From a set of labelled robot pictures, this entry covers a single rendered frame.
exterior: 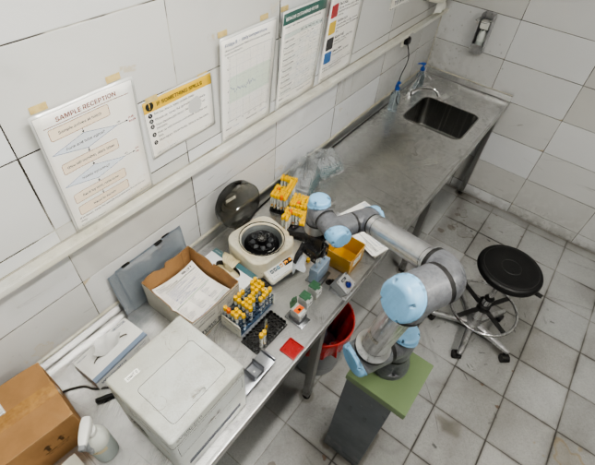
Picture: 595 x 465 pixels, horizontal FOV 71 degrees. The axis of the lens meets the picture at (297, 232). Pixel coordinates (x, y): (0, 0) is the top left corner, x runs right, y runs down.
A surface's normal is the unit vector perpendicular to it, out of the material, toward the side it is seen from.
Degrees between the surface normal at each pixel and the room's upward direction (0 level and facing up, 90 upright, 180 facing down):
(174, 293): 1
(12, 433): 3
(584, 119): 90
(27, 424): 3
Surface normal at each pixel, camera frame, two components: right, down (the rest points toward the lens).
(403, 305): -0.85, 0.20
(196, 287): 0.10, -0.67
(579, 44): -0.60, 0.56
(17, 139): 0.79, 0.48
